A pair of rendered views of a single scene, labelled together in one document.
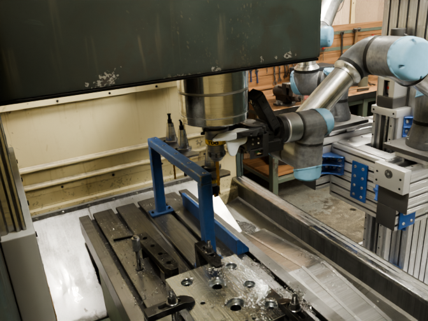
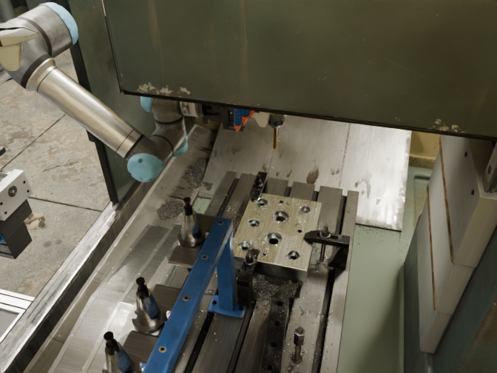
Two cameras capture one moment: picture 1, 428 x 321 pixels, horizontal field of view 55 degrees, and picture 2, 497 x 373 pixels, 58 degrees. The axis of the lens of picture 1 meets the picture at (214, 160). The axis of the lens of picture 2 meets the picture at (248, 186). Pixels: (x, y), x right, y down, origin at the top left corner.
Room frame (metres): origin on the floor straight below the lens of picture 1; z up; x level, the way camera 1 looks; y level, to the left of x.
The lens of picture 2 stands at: (1.67, 0.58, 1.93)
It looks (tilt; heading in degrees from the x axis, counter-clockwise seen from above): 39 degrees down; 223
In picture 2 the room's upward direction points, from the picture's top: 1 degrees counter-clockwise
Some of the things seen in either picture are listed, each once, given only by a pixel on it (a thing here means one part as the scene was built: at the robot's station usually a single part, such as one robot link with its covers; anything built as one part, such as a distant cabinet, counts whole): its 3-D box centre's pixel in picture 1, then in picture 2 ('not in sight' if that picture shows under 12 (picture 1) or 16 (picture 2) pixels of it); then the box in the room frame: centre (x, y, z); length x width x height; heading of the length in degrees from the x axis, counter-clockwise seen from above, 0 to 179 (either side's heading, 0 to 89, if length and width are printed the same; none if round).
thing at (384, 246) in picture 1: (381, 202); not in sight; (1.73, -0.77, 0.79); 0.13 x 0.09 x 0.86; 27
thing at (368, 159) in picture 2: not in sight; (303, 167); (0.34, -0.31, 0.75); 0.89 x 0.67 x 0.26; 117
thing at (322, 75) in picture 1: (334, 83); not in sight; (1.92, -0.58, 1.33); 0.13 x 0.12 x 0.14; 62
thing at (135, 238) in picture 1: (137, 253); (298, 344); (1.15, 0.27, 0.96); 0.03 x 0.03 x 0.13
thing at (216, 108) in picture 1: (213, 92); not in sight; (0.93, -0.01, 1.52); 0.16 x 0.16 x 0.12
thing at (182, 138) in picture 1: (182, 137); (146, 305); (1.43, 0.11, 1.26); 0.04 x 0.04 x 0.07
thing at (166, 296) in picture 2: (190, 154); (162, 297); (1.38, 0.08, 1.21); 0.07 x 0.05 x 0.01; 117
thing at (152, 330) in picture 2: (183, 149); (150, 320); (1.43, 0.11, 1.21); 0.06 x 0.06 x 0.03
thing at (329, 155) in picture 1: (330, 165); not in sight; (1.76, -0.53, 0.98); 0.09 x 0.09 x 0.09; 27
